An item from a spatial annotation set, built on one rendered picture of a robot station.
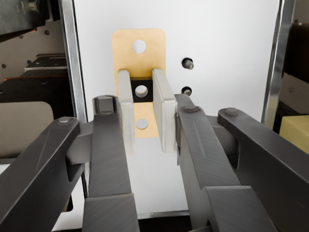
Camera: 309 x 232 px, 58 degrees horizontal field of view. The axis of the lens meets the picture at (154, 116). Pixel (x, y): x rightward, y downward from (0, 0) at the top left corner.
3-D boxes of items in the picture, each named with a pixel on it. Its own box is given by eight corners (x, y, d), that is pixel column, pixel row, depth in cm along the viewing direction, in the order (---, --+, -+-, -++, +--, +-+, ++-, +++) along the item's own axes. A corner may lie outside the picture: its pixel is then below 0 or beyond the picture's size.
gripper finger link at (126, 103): (136, 156, 15) (122, 157, 15) (130, 108, 21) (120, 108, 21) (133, 102, 13) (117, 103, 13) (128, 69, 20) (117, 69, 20)
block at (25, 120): (23, 53, 55) (-67, 103, 29) (84, 51, 56) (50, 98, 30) (30, 88, 58) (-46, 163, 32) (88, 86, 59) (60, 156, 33)
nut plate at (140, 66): (111, 29, 19) (110, 31, 18) (165, 28, 20) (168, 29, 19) (118, 137, 23) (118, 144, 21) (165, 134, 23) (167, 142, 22)
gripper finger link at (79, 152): (122, 163, 13) (54, 168, 12) (121, 118, 17) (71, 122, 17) (120, 133, 12) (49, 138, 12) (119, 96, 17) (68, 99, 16)
